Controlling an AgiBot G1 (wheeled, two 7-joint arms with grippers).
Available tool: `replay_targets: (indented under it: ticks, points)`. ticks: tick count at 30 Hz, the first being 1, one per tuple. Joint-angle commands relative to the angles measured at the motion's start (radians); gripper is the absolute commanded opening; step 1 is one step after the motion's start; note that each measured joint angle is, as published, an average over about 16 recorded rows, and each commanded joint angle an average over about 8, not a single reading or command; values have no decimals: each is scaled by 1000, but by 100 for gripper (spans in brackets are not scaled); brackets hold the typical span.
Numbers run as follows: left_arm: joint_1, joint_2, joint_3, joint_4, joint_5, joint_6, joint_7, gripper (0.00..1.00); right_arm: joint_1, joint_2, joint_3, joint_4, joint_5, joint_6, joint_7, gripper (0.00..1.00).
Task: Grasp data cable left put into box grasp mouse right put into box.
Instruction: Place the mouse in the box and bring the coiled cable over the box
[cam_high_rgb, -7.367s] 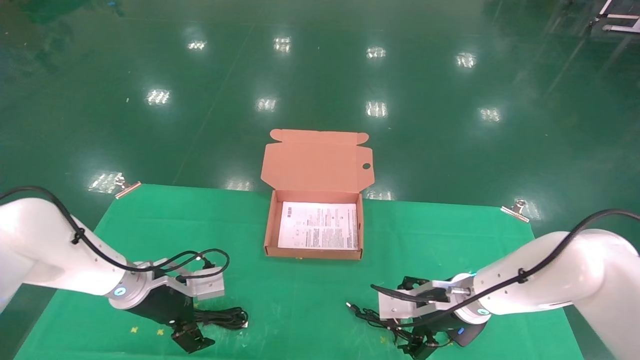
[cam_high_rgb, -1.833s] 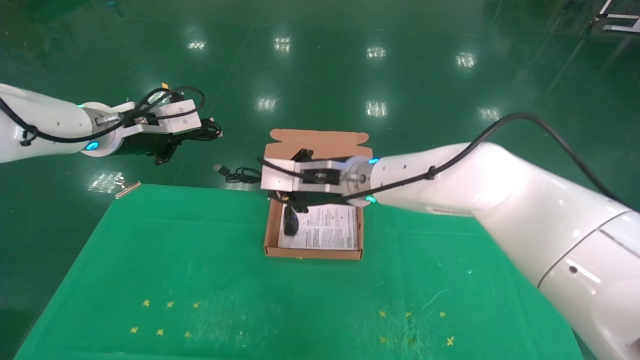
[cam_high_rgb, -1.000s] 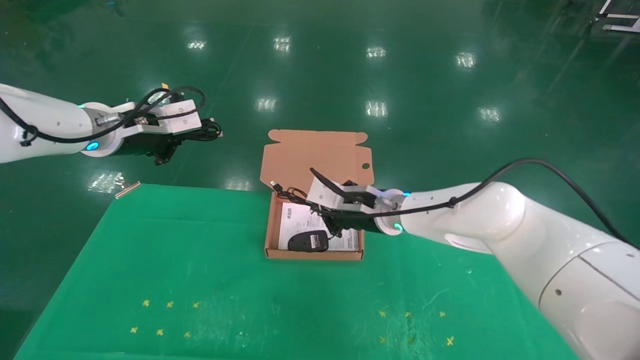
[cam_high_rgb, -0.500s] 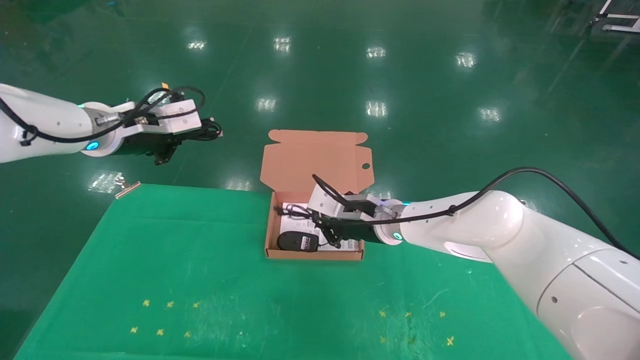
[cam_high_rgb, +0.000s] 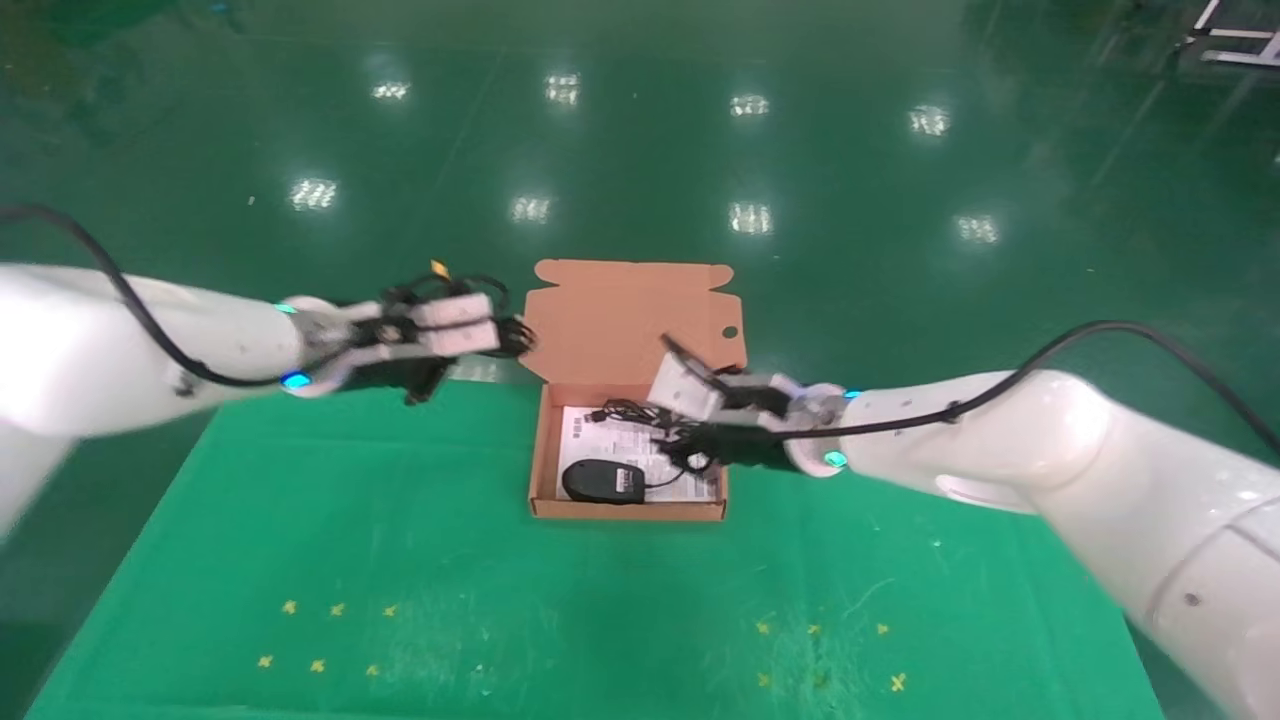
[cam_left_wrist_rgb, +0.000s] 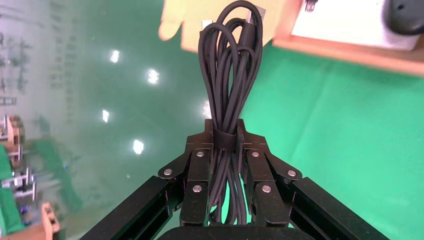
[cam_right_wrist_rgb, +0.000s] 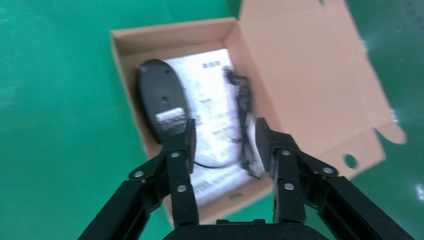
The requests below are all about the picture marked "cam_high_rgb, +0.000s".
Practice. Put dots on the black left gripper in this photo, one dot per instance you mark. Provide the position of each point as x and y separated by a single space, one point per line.
395 377

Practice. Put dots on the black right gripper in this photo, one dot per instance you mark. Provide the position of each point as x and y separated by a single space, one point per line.
750 447

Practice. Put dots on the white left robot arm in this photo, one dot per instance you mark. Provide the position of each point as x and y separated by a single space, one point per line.
100 350

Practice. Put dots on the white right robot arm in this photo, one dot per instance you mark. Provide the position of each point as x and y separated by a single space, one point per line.
1000 430

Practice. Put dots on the orange cardboard box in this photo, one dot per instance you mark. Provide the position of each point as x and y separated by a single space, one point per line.
630 320

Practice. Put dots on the white printed paper leaflet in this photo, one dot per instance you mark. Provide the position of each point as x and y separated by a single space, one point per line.
610 440

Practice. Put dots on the green table mat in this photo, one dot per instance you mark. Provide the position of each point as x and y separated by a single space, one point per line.
600 600

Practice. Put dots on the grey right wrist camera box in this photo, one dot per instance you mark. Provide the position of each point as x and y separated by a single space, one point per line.
685 388

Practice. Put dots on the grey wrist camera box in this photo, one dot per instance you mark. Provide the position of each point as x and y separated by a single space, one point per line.
685 388
455 322

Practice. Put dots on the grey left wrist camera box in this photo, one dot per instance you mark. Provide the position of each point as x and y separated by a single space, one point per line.
455 322

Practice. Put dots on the white metal frame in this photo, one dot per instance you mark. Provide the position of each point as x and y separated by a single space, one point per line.
1240 55

